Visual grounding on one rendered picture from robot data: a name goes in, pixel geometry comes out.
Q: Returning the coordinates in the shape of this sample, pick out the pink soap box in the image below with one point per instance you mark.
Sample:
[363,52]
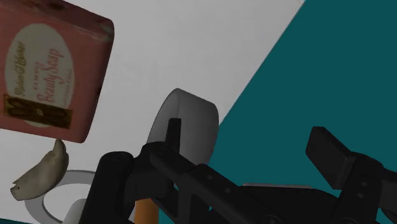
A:
[40,71]

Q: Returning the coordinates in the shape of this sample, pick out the grey cylinder roll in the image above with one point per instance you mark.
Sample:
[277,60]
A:
[192,124]

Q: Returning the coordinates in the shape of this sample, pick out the orange stick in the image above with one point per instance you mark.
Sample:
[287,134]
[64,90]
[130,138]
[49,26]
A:
[146,212]

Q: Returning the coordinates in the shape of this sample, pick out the beige curved lump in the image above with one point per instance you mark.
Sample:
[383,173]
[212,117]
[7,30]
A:
[43,176]

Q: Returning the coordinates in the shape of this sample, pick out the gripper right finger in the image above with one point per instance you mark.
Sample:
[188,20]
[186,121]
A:
[332,155]

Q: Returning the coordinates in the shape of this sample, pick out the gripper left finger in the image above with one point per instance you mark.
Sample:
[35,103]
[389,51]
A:
[198,180]

